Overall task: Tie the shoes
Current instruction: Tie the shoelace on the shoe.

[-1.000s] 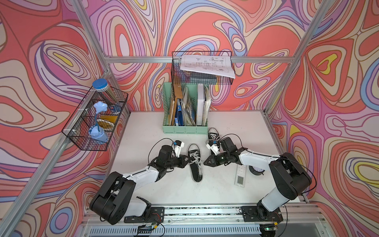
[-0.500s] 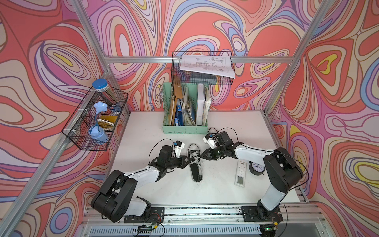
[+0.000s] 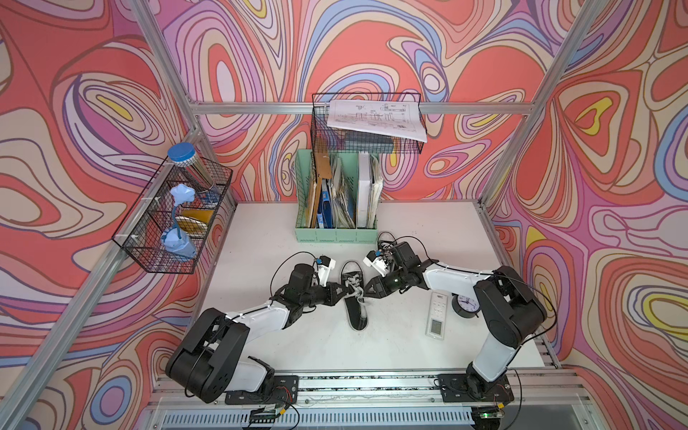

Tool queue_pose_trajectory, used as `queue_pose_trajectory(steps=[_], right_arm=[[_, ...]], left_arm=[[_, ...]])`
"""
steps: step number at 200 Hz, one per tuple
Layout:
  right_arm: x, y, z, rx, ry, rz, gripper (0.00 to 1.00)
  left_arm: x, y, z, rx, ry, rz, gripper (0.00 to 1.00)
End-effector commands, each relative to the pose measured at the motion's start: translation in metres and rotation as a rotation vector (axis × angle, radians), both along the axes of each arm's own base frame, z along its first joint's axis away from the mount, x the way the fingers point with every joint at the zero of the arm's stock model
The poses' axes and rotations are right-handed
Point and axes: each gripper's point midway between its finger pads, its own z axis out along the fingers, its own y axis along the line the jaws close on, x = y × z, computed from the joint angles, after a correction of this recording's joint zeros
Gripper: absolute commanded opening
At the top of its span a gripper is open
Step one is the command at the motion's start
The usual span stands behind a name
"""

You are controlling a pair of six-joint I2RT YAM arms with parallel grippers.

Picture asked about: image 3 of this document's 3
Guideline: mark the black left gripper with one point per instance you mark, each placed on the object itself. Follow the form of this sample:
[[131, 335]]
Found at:
[[331, 298]]

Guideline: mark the black wire basket left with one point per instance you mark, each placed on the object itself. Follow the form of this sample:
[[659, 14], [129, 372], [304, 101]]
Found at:
[[139, 234]]

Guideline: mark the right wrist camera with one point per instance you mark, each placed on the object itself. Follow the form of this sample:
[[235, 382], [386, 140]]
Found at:
[[375, 259]]

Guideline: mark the blue lidded jar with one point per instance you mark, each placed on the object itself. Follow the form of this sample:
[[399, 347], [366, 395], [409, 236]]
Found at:
[[185, 157]]

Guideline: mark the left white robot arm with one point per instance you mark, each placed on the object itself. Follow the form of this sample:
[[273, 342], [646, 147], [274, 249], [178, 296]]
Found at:
[[210, 360]]

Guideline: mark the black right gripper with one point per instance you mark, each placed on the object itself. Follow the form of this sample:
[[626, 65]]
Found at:
[[379, 286]]

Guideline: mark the yellow tin in basket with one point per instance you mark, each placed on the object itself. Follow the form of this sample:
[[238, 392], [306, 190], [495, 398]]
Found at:
[[195, 222]]

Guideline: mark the white printed paper sheet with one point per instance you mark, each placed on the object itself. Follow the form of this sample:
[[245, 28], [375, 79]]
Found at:
[[390, 118]]

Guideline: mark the white remote control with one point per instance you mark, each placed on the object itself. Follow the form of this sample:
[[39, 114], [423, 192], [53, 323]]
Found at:
[[436, 318]]

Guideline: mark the black sneaker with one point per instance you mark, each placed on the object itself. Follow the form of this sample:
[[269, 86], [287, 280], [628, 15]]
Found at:
[[386, 241], [352, 277]]

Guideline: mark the green perforated file organizer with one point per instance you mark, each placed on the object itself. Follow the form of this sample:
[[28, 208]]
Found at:
[[302, 172]]

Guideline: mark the white book in organizer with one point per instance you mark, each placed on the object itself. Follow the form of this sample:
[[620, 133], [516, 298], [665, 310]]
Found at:
[[365, 181]]

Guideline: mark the black wire basket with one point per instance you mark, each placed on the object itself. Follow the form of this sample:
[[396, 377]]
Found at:
[[139, 234], [327, 139]]

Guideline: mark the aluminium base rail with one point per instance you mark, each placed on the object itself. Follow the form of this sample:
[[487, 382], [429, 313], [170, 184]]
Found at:
[[540, 398]]

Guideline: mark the black wire basket back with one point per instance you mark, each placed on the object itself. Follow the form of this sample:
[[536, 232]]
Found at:
[[327, 139]]

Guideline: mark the black tape roll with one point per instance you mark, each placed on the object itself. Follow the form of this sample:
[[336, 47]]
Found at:
[[465, 307]]

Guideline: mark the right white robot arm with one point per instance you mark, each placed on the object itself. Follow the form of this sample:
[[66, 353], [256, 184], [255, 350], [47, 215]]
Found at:
[[511, 310]]

